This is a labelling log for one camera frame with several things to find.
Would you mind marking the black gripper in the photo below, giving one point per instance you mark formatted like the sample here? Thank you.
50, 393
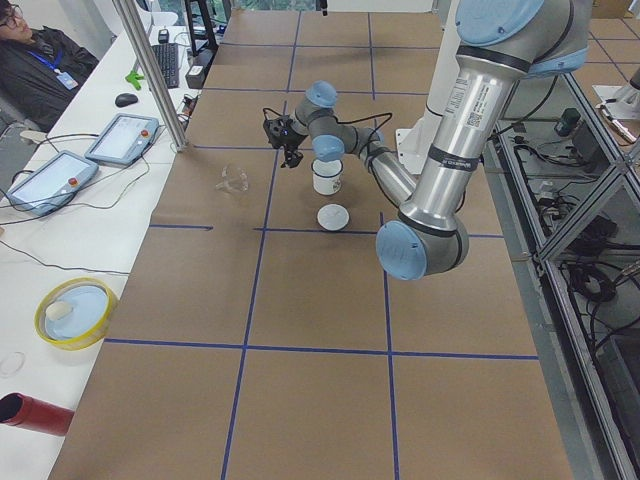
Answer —
291, 144

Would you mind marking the white mug lid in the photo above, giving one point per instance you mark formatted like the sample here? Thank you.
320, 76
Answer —
333, 217

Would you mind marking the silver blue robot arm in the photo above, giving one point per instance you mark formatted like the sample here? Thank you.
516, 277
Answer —
501, 43

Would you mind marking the white enamel mug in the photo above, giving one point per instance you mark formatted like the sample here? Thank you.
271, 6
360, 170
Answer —
326, 176

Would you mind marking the black power adapter box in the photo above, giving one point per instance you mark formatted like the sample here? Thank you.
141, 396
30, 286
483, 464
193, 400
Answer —
195, 77

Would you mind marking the black keyboard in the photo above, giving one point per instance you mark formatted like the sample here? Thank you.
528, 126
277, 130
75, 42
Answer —
167, 57

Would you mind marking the far teach pendant tablet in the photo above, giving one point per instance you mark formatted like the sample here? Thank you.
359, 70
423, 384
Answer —
123, 140

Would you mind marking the teach pendant tablet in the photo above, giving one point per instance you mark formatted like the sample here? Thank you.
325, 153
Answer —
123, 140
52, 185

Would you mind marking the green plastic clip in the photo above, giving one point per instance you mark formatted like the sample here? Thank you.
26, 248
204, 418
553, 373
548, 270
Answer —
134, 79

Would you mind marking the black computer mouse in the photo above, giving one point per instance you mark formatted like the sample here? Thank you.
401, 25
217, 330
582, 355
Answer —
125, 99

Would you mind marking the near teach pendant tablet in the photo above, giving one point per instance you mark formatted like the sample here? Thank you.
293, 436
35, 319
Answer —
52, 185

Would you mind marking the seated person in black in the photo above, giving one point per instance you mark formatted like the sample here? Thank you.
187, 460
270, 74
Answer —
42, 70

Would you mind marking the yellow rimmed blue bowl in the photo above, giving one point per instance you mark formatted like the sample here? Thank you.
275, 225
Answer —
76, 314

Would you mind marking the metal equipment rack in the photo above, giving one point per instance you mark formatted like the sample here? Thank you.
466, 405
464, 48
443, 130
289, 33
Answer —
563, 164

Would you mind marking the clear round dish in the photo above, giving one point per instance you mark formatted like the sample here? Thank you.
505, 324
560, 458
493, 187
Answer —
11, 362

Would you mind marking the red cylinder tube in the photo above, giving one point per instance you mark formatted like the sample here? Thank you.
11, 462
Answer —
25, 412

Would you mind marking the aluminium frame post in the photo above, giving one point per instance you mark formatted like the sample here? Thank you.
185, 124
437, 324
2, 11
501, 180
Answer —
133, 25

